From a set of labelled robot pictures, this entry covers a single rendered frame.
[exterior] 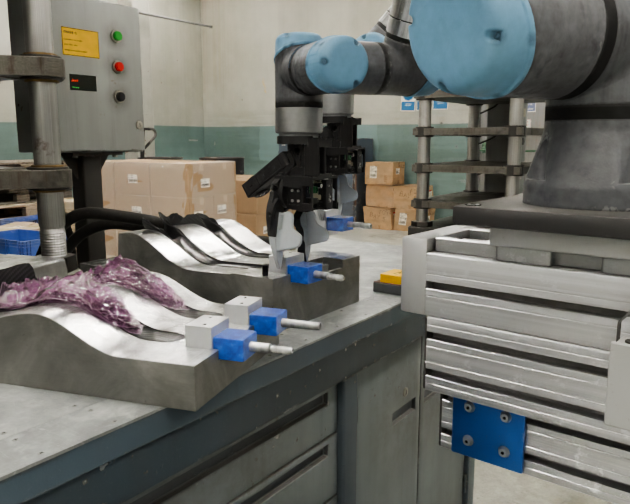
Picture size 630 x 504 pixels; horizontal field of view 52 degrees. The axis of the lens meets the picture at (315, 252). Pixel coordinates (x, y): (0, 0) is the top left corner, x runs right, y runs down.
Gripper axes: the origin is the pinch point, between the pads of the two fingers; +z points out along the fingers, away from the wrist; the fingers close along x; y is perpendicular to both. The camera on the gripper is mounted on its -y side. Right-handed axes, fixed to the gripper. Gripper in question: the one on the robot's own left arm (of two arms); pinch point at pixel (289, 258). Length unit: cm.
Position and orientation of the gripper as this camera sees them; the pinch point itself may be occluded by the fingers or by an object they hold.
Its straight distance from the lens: 106.3
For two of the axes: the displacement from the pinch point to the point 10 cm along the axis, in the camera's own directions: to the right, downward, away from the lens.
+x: 5.8, -1.4, 8.0
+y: 8.2, 1.0, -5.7
